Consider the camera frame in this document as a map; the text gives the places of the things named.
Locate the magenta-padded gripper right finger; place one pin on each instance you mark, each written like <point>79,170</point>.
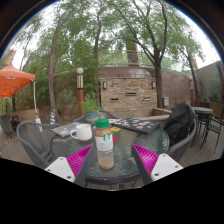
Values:
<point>148,159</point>

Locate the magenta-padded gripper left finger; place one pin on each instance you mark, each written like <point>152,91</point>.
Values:
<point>78,160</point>

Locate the green-capped coffee drink bottle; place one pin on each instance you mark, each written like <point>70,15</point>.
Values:
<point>104,146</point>

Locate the white ceramic mug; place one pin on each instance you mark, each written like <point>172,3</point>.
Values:
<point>83,132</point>

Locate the grey laptop with stickers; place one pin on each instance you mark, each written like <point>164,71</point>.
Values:
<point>66,129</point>

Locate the grey patio chair under jacket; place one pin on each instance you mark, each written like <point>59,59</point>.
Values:
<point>181,150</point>

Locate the black laptop with stickers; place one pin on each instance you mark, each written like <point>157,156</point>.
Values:
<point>138,125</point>

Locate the flat round red coaster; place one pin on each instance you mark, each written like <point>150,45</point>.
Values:
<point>115,139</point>

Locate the small yellow sticker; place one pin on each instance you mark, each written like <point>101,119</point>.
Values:
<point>115,129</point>

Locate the black jacket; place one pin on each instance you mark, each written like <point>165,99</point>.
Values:
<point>180,123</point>

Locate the yellow blue striped bollard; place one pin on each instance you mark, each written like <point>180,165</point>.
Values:
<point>52,117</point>

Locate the grey woven patio chair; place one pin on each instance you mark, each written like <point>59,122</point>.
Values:
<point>33,136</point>

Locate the white sticker sheet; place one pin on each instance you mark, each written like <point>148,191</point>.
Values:
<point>114,121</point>

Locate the green plant in blue pot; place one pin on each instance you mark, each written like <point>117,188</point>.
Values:
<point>91,106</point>

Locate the wooden bench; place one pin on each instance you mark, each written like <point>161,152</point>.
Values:
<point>25,115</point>

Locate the round dark patio table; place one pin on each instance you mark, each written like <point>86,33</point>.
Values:
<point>202,111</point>

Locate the black metal patio chair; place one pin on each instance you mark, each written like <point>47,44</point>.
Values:
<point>215,128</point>

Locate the dark lounge chair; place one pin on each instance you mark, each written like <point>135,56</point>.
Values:
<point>8,125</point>

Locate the orange canopy tent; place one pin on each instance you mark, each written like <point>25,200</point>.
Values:
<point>13,81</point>

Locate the grey wall utility box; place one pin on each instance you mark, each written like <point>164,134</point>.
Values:
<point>166,101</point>

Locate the wooden lamp post, globe light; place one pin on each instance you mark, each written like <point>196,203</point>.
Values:
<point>80,96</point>

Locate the wall lantern light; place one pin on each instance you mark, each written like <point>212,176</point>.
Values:
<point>153,85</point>
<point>104,85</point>

